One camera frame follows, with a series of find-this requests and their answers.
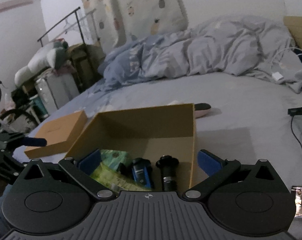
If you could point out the grey crumpled duvet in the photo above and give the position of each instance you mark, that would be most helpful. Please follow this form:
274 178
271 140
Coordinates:
234 45

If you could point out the wooden headboard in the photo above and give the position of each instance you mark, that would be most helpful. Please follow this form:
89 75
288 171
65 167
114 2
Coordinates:
294 24

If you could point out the black and blue device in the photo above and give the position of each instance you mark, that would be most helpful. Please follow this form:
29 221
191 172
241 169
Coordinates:
140 170

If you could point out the pineapple print curtain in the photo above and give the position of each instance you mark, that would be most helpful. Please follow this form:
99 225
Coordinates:
113 23

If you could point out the white plush toy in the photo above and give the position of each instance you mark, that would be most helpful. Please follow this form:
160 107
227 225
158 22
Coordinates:
53 55

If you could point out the black clothes rack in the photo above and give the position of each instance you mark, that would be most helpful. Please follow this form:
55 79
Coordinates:
86 28

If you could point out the white charger with cable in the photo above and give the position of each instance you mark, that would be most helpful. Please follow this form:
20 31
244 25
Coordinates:
286 64

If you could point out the white storage cabinet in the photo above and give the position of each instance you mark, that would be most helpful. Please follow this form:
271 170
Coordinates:
56 91

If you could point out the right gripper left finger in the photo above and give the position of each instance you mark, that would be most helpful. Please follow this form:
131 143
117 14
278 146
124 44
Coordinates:
80 171

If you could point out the cardboard box lid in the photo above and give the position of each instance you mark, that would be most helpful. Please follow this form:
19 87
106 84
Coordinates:
60 135

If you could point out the open cardboard box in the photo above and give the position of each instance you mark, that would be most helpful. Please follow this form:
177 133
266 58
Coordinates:
147 133

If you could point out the black cylindrical flashlight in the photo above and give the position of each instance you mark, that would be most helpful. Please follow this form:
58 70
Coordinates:
168 166

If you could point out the green patterned packet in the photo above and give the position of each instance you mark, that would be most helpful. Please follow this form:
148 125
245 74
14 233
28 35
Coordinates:
114 172

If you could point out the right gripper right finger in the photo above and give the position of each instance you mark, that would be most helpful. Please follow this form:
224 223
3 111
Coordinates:
218 171

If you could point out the pink and black mouse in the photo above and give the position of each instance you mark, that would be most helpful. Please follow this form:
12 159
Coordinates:
201 109

